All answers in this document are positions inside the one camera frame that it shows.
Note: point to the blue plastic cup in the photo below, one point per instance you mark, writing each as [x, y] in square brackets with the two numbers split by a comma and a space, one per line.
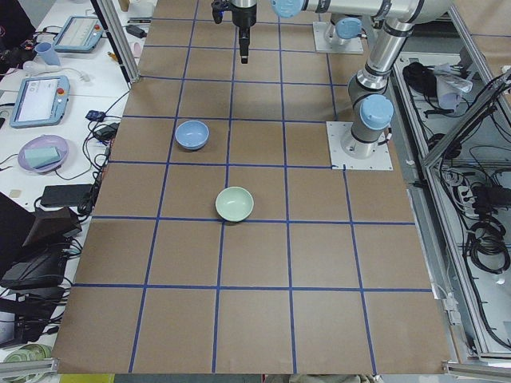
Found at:
[46, 51]

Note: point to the teach pendant tablet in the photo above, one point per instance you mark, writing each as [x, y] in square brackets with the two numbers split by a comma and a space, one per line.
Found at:
[41, 101]
[80, 34]

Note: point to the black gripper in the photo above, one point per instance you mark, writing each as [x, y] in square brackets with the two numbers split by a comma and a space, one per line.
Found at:
[244, 17]

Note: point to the upper teach pendant tablet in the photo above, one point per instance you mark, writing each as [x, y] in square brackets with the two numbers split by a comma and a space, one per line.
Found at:
[80, 34]

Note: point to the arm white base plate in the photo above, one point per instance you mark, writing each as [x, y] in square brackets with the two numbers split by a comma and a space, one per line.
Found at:
[346, 153]
[328, 41]

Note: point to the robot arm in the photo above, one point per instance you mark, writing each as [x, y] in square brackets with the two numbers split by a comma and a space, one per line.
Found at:
[373, 111]
[405, 11]

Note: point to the purple plate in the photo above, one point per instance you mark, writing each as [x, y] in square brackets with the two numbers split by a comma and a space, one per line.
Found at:
[41, 142]

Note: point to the blue bowl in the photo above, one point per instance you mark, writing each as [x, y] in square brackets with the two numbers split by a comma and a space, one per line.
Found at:
[192, 134]

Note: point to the black power adapter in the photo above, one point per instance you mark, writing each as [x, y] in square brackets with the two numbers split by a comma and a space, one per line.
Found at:
[68, 195]

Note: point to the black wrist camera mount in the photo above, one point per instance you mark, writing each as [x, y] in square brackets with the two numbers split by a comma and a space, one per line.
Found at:
[218, 9]

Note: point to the lower teach pendant tablet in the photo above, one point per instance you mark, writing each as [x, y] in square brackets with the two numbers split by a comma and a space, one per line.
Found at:
[41, 101]

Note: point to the green sponge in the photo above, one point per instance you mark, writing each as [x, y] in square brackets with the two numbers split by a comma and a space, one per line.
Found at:
[40, 157]

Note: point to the aluminium frame post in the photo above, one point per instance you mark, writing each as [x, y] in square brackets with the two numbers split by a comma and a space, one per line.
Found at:
[108, 17]

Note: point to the green bowl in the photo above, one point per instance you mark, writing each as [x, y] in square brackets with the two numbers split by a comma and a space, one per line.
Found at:
[234, 204]

